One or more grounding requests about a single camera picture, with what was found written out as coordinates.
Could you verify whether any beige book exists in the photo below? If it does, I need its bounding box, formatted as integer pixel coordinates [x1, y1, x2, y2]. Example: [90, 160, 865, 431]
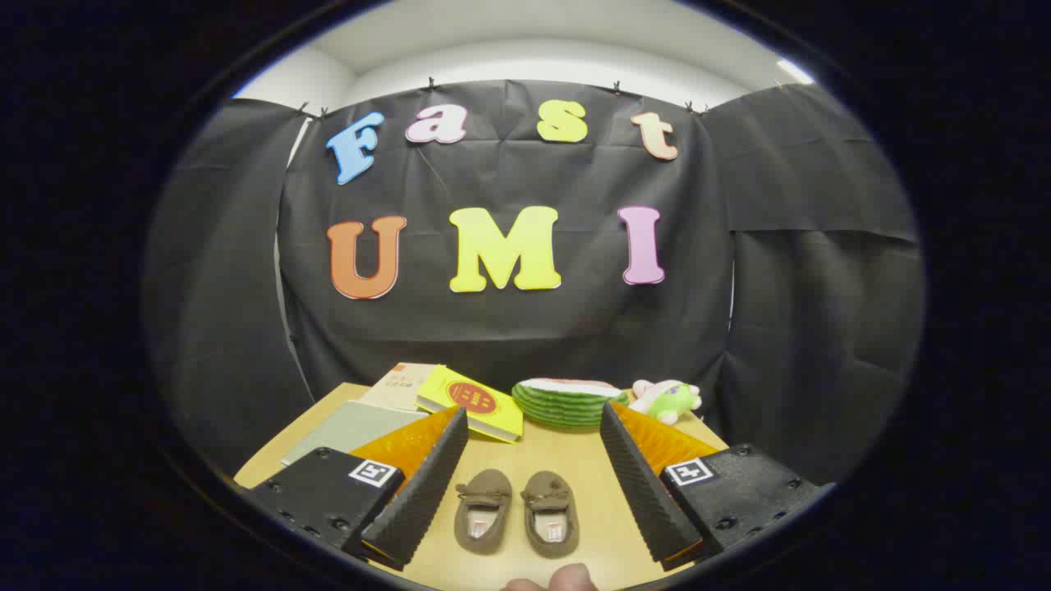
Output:
[359, 362, 444, 413]

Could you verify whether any pink and green plush toy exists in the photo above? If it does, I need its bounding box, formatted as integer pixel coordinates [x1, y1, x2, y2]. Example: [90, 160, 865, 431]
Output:
[628, 378, 703, 425]

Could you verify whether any watermelon slice plush toy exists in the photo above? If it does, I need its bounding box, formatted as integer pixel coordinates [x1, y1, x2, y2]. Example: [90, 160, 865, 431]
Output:
[512, 378, 629, 428]

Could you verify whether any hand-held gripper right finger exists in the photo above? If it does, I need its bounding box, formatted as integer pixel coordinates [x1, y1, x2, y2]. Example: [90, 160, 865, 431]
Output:
[599, 401, 826, 573]

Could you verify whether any brown fuzzy shoe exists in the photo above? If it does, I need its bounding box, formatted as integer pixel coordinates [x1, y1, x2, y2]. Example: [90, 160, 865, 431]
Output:
[521, 470, 581, 559]
[453, 469, 513, 555]

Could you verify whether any yellow book with red circle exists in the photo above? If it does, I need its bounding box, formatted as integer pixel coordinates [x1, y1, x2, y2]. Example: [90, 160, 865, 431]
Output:
[415, 365, 525, 444]

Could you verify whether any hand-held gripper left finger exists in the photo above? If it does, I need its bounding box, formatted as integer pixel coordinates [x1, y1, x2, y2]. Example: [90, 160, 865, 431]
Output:
[245, 405, 470, 572]

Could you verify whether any grey-green fabric storage box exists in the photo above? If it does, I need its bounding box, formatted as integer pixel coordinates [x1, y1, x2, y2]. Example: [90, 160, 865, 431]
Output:
[282, 400, 429, 467]

